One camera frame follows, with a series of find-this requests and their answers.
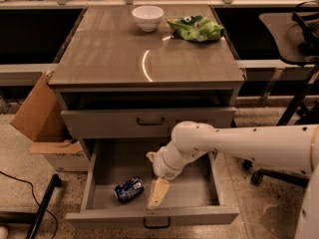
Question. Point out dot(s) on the green chip bag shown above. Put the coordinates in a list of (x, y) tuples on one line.
[(196, 28)]

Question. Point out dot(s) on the upper grey drawer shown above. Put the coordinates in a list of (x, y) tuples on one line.
[(140, 122)]

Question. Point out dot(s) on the white cardboard box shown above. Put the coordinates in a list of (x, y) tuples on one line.
[(63, 156)]

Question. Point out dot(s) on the blue pepsi can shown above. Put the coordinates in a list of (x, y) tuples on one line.
[(129, 189)]

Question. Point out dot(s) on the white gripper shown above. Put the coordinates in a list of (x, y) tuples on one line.
[(160, 162)]

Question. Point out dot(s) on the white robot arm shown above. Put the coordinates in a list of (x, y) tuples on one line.
[(288, 146)]

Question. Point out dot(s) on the white ceramic bowl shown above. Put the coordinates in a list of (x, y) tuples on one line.
[(147, 17)]

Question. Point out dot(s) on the open middle drawer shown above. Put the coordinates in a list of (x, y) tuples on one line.
[(193, 198)]

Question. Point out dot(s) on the dark side table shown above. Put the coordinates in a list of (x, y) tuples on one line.
[(297, 41)]

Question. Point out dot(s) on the black stand leg left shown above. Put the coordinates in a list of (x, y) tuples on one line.
[(33, 219)]

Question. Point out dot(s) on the brown cardboard sheet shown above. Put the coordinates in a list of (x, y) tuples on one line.
[(39, 118)]

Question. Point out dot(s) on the grey drawer cabinet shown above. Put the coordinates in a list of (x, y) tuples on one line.
[(111, 64)]

